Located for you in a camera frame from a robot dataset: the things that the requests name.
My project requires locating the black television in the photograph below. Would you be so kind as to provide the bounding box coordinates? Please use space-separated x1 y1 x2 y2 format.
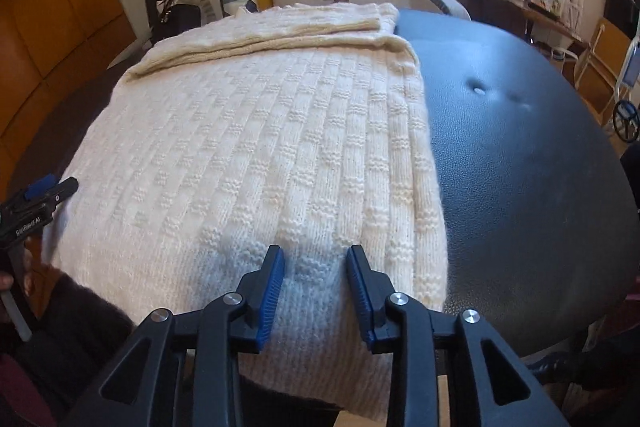
603 0 640 42

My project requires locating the person's left hand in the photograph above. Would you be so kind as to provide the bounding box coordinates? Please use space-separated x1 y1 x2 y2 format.
0 274 15 325

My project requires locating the cream knit sweater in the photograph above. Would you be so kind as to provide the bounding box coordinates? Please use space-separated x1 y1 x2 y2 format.
42 2 448 408

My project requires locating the blue rimmed wheel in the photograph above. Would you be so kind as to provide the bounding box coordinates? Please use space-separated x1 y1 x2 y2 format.
612 99 640 142

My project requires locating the black handbag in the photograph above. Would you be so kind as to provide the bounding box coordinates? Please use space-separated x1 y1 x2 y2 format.
157 2 203 40

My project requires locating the yellow wooden chair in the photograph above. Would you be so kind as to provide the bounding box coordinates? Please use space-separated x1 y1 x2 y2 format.
575 17 631 108

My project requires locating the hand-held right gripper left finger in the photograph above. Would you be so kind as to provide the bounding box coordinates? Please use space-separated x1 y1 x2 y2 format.
62 244 286 427

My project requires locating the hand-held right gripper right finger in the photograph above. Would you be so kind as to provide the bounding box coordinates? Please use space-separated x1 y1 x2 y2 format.
346 244 571 427

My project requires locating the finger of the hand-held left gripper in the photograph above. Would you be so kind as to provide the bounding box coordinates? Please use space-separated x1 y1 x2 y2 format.
22 174 57 202
50 177 80 208

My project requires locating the red garment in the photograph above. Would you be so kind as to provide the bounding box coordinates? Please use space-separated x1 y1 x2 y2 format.
0 352 51 427

